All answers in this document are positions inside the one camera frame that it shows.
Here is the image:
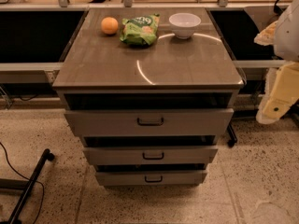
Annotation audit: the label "grey drawer cabinet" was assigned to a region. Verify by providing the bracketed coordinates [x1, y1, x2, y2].
[53, 8, 243, 173]

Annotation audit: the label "black leg behind cabinet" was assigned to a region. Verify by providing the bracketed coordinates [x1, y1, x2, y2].
[227, 124, 237, 147]

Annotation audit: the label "green snack bag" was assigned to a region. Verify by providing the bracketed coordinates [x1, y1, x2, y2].
[120, 14, 160, 46]

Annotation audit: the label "black headphones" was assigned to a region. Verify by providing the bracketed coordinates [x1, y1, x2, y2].
[273, 0, 299, 16]

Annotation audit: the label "grey top drawer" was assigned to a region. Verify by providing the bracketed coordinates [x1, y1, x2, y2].
[65, 108, 234, 137]

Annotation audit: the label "orange fruit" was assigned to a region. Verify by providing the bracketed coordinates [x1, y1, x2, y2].
[101, 17, 119, 35]

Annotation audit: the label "grey bottom drawer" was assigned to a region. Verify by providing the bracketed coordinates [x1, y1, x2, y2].
[95, 170, 206, 186]

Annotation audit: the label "black floor cable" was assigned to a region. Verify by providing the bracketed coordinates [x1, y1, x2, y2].
[0, 141, 46, 224]

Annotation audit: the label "white bowl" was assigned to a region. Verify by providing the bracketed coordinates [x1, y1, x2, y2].
[169, 13, 201, 39]

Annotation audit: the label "grey drawer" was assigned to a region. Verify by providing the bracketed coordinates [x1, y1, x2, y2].
[65, 108, 234, 137]
[83, 146, 217, 165]
[95, 170, 206, 186]

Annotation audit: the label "black metal stand leg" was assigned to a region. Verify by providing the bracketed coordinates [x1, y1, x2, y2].
[0, 148, 55, 224]

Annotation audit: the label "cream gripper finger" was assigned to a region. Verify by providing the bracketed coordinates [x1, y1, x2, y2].
[256, 62, 299, 124]
[254, 21, 278, 46]

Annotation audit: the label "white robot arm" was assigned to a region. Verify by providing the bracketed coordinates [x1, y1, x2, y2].
[254, 0, 299, 124]

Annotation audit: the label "grey middle drawer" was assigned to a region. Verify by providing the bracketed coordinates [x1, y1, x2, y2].
[83, 146, 217, 165]

